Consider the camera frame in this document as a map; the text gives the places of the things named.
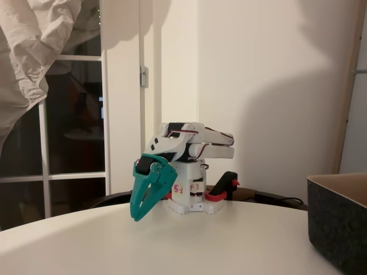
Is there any dark grey felt bin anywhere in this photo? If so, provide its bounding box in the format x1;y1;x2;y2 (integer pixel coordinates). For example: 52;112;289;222
306;173;367;274

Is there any yellow note marked F5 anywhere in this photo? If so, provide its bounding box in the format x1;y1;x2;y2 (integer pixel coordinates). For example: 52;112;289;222
171;180;187;201

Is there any dark wooden chair backrest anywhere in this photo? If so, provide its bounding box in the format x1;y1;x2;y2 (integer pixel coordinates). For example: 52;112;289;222
91;191;135;210
205;185;309;213

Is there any white glazed door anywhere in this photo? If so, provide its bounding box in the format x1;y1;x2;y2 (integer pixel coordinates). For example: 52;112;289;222
0;0;144;231

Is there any metal door hinge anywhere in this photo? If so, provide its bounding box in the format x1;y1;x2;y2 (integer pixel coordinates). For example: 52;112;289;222
139;65;149;88

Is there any beige crumpled curtain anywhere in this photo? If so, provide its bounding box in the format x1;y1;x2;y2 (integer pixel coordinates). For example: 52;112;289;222
0;0;101;161

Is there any wooden framed grey panel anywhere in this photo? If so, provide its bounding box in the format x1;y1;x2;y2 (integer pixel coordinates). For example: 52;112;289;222
332;0;367;175

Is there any black cable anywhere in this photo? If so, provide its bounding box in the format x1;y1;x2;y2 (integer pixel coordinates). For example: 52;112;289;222
253;193;305;205

